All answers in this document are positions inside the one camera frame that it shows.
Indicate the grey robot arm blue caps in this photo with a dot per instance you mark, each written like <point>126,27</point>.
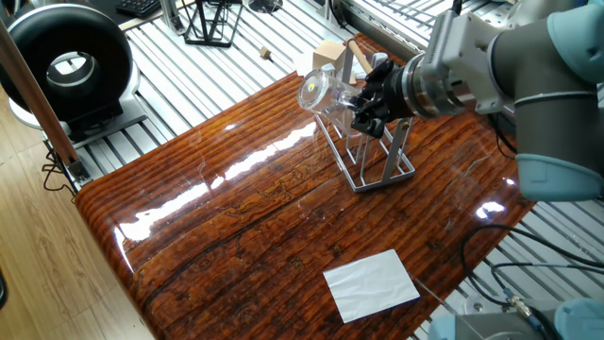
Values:
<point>519,85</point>

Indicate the flat white paper sheet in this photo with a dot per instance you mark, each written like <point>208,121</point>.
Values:
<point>371,283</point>

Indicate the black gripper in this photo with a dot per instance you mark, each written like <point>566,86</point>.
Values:
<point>394,90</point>

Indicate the brown wooden post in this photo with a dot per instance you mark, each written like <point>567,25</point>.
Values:
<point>38,94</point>

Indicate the large wooden block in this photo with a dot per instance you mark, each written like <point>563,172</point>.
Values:
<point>327,54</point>

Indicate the black keyboard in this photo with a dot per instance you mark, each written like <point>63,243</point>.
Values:
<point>137,7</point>

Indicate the black round fan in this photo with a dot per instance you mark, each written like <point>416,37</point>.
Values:
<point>28,38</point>

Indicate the small wooden cube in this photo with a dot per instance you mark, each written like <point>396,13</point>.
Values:
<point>266,52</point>

